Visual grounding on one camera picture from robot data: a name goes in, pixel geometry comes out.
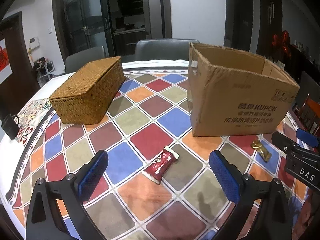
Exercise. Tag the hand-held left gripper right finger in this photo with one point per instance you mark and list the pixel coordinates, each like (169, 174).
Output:
(223, 177)

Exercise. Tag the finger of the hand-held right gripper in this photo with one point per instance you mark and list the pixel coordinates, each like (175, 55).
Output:
(308, 137)
(283, 141)

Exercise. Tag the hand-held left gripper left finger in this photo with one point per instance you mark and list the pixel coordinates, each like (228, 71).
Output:
(92, 177)

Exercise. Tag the gold candy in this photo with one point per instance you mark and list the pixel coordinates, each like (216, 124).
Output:
(261, 149)

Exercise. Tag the dark red snack packet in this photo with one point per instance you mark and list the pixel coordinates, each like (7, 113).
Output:
(161, 165)

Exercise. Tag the brown cardboard box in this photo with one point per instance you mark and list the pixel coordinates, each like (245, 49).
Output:
(232, 100)

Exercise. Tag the floral patterned placemat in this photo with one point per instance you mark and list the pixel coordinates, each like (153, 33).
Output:
(32, 120)

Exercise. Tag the woven wicker lidded basket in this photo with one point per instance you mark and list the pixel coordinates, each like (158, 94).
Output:
(87, 92)

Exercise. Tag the dark mug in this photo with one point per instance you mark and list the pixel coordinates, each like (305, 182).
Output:
(10, 127)

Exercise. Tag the red foil balloons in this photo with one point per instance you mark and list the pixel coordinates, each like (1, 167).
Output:
(282, 42)

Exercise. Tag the grey dining chair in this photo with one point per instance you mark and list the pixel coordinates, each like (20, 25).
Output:
(83, 58)
(162, 48)

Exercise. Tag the white shoe rack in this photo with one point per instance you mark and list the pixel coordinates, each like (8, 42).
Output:
(43, 67)

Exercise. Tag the brown wooden door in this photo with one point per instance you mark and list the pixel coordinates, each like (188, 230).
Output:
(15, 62)

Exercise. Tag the white intercom panel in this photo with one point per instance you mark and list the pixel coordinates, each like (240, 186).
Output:
(34, 42)

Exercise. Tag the red and white door poster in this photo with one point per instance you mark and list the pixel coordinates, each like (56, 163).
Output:
(3, 60)

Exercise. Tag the sliding glass door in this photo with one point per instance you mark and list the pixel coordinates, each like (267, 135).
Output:
(85, 17)

